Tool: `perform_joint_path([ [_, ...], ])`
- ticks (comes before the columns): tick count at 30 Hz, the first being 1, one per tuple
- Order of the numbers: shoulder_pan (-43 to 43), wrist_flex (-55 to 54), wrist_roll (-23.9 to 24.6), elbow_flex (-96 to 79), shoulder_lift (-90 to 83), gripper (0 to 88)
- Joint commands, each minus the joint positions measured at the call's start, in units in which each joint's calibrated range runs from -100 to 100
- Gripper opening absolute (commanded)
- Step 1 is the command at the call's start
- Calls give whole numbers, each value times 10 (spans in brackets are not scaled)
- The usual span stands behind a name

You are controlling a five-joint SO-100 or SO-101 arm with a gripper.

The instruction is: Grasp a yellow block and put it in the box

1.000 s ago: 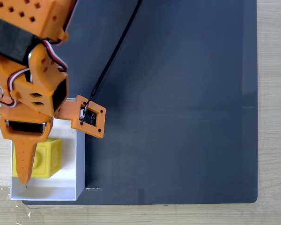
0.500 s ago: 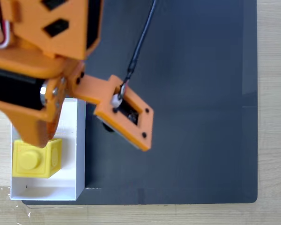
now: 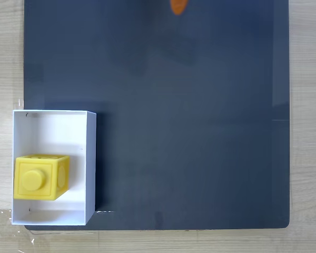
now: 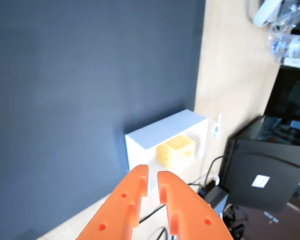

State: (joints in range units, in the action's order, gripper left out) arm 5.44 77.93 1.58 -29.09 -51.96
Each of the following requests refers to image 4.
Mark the black monitor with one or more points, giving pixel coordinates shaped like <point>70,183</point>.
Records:
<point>290,92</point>

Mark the yellow block with round stud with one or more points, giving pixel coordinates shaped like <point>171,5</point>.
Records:
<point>176,151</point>

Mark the dark grey work mat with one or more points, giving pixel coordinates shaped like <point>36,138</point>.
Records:
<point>65,75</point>

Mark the black computer case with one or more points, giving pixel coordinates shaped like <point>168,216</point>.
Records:
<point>252,162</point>

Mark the white open cardboard box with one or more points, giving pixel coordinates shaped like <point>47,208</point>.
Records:
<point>165,127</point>

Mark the grey power adapter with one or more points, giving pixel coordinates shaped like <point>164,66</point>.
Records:
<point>215,197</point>

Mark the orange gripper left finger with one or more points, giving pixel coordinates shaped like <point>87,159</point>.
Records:
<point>117,205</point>

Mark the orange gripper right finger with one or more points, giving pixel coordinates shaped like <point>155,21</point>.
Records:
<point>190,212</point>

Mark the white label sticker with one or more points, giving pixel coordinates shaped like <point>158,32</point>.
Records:
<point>260,181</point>

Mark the clear plastic bag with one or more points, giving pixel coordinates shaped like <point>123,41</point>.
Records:
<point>287,37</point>

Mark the white plastic device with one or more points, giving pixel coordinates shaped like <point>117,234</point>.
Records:
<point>265,12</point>

